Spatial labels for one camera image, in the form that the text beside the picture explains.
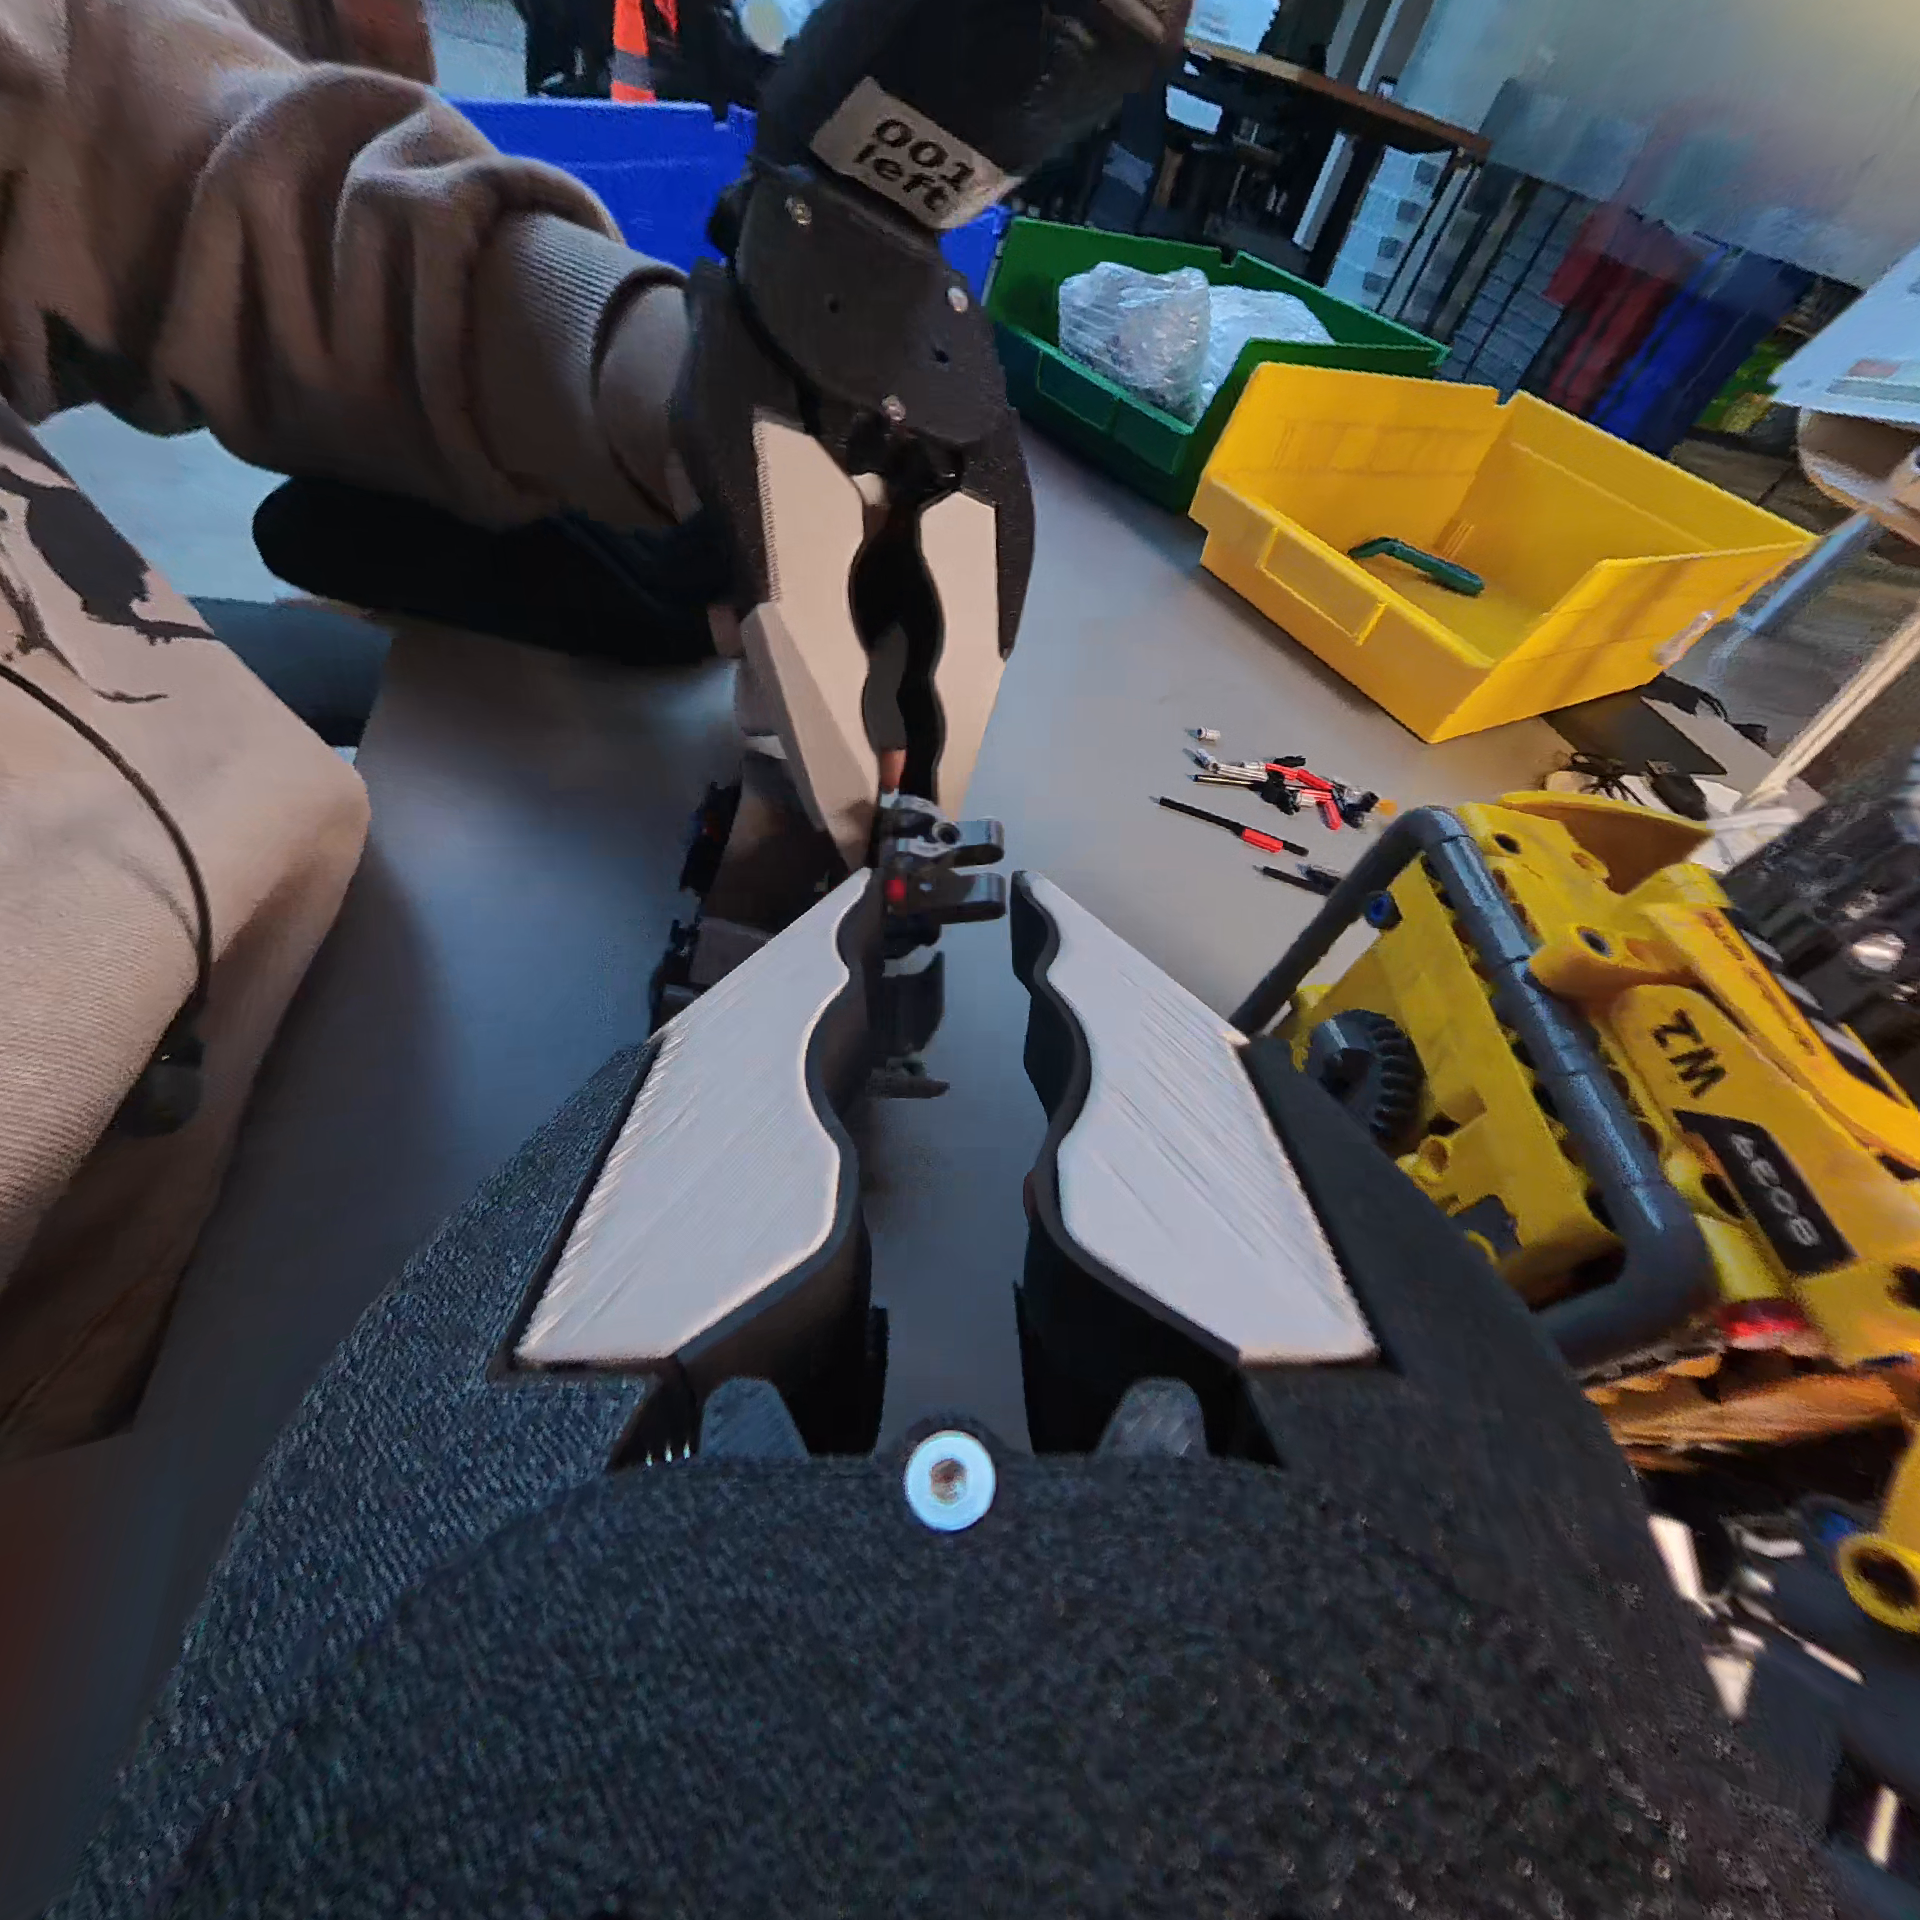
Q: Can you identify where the person's beige hoodie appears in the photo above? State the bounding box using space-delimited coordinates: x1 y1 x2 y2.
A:
0 391 374 1464

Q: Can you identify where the black cord with toggle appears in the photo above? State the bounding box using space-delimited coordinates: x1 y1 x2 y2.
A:
0 659 213 1138

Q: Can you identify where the stack of coloured bins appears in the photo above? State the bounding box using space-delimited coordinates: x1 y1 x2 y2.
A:
1546 210 1846 453

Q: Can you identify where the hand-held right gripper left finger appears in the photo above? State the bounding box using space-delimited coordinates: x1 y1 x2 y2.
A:
510 870 886 1373

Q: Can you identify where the grey brick engine assembly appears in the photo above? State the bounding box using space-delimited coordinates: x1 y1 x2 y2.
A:
648 771 1011 1104

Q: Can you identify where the grey parts drawer cabinet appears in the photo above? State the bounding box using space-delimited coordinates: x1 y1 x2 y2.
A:
1352 141 1562 377

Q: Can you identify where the green plastic bin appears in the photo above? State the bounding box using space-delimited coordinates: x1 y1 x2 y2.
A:
982 215 1453 514

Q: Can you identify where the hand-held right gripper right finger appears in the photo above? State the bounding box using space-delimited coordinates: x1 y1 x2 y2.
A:
1008 870 1382 1369

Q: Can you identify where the clear plastic bag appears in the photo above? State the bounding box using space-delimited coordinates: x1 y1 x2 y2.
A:
1057 263 1213 424
1208 280 1340 368

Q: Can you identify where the black axle with red bush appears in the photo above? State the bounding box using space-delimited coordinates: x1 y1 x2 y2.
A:
1153 794 1309 858

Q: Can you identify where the wooden table with black legs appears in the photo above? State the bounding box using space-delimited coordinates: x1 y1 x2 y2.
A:
1161 35 1494 295

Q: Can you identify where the green brick separator tool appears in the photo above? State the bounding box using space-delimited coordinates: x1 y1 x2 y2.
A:
1346 535 1488 599

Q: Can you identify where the black coiled cable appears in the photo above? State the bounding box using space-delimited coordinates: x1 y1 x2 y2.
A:
1553 755 1705 817

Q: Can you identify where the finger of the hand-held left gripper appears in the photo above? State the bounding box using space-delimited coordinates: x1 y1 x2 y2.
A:
896 487 1011 808
737 419 912 873

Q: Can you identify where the grey desk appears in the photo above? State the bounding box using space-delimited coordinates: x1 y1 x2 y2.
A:
29 403 1824 1920

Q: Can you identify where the black flat device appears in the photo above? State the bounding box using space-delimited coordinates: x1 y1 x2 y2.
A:
1546 680 1779 782

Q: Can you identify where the person's left forearm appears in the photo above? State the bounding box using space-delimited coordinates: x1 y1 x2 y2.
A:
0 0 714 535

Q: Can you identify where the pile of small brick pins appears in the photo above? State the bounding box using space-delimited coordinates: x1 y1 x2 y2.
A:
1189 749 1402 834

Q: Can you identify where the beige booklet holder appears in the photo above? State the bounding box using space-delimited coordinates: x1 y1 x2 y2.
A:
1797 411 1920 549

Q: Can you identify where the blue plastic bin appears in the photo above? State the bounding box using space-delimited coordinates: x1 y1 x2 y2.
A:
449 96 1011 301

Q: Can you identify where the yellow plastic bin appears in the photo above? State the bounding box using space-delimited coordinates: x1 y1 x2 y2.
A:
1189 359 1820 746

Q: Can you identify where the building instruction booklet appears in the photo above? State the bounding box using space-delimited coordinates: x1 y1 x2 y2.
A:
1770 247 1920 430

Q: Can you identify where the dark grey chair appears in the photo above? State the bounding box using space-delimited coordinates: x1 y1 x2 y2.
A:
195 595 395 751

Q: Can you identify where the yellow brick-built vehicle model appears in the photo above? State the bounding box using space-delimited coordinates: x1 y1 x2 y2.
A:
1229 779 1920 1863

